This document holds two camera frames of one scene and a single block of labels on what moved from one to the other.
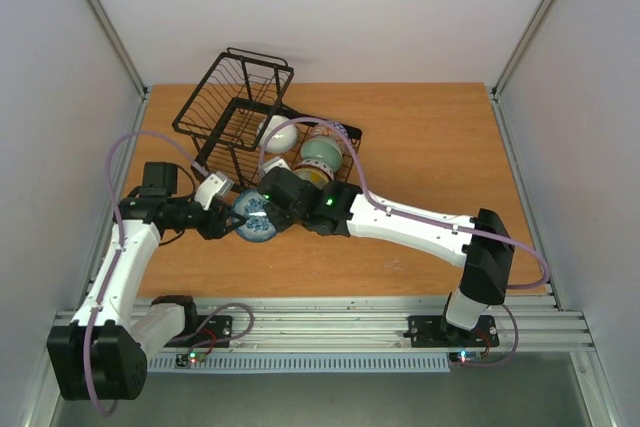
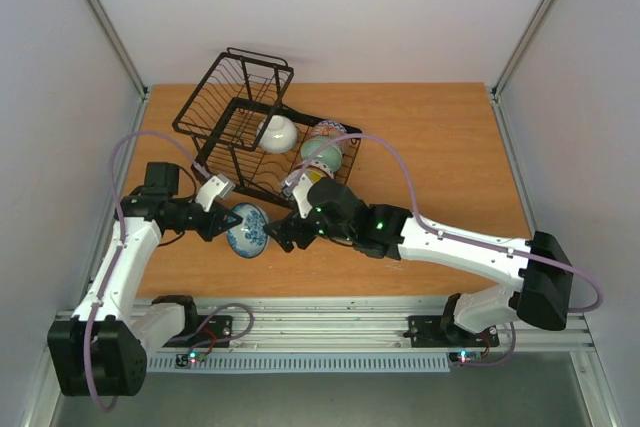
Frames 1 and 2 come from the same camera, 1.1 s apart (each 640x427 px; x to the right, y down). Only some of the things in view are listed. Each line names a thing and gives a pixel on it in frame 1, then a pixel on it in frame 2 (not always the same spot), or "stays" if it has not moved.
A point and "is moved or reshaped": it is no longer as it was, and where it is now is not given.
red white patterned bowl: x=316 y=163 stays
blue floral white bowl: x=250 y=205 is moved or reshaped
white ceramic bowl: x=282 y=138 stays
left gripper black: x=217 y=222 stays
